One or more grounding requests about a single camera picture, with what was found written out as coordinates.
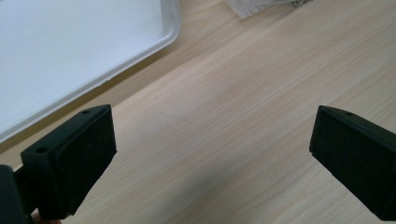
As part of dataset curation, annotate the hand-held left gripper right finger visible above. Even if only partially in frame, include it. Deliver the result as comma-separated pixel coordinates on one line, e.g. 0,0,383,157
308,105,396,222

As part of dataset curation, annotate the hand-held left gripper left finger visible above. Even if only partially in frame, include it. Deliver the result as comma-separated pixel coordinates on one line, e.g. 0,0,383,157
20,104,118,220

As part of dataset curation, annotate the clear plastic bag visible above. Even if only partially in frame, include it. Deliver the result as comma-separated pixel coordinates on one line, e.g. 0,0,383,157
224,0,312,20

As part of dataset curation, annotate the white plastic bin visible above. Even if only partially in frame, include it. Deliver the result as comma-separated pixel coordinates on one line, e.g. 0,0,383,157
0,0,182,145

